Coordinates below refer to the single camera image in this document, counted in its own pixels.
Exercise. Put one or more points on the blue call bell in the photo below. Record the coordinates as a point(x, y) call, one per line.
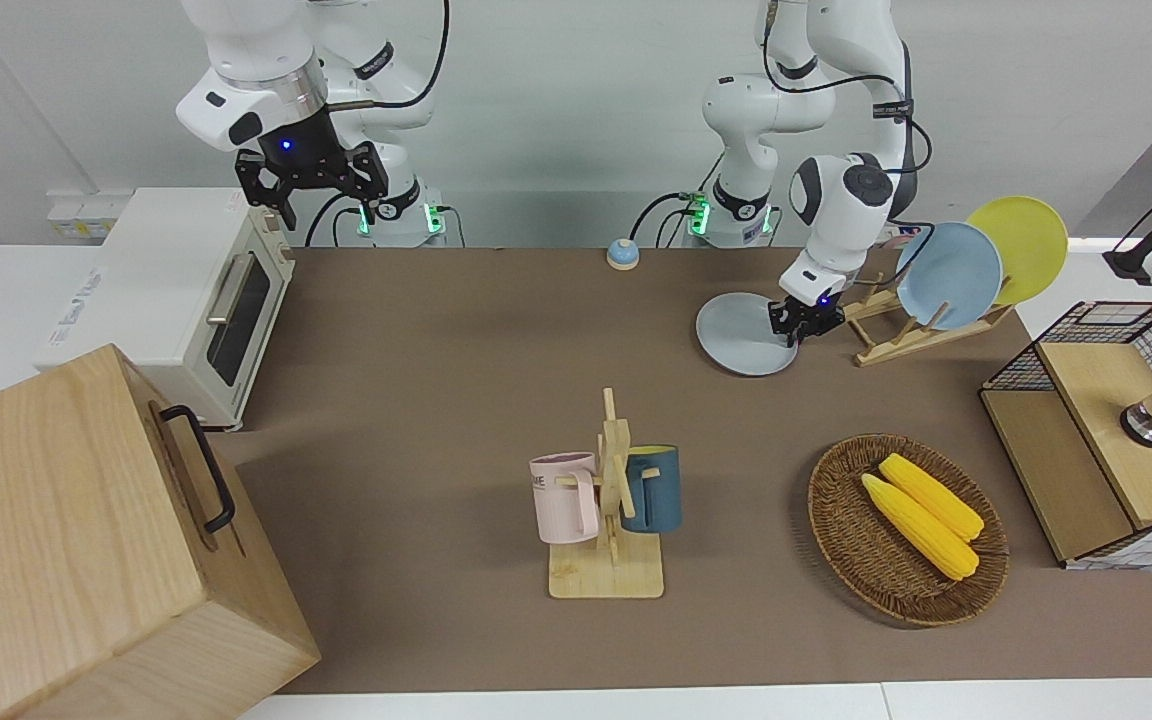
point(622, 254)

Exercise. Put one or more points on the yellow plate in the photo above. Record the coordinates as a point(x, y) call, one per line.
point(1031, 235)

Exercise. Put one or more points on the wooden plate rack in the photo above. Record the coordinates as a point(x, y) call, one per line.
point(896, 347)

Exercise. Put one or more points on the gray plate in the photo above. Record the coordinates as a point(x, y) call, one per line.
point(736, 335)

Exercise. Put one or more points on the white wall socket strip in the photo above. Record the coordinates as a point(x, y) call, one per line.
point(86, 222)

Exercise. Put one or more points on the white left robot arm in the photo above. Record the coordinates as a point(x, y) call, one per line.
point(766, 110)

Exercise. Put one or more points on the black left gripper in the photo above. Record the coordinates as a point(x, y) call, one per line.
point(814, 305)

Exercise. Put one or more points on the light wooden box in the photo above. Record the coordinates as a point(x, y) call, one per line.
point(56, 540)

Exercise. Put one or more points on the pink mug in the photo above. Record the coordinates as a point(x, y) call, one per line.
point(561, 500)

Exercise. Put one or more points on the wooden mug rack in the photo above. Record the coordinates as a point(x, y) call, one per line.
point(608, 575)

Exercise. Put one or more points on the yellow corn cob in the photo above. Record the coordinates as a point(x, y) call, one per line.
point(931, 495)
point(921, 530)

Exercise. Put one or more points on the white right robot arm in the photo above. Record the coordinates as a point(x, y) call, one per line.
point(256, 50)

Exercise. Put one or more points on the white toaster oven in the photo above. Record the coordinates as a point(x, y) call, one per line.
point(156, 280)

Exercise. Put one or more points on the light blue plate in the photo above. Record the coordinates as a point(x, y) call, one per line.
point(951, 275)

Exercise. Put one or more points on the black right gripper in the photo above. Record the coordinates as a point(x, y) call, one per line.
point(304, 150)

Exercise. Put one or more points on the woven wicker basket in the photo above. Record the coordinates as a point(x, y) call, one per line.
point(866, 560)

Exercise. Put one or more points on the brown table mat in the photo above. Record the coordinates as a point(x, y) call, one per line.
point(436, 400)

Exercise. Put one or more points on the dark blue mug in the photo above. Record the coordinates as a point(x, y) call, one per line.
point(658, 495)

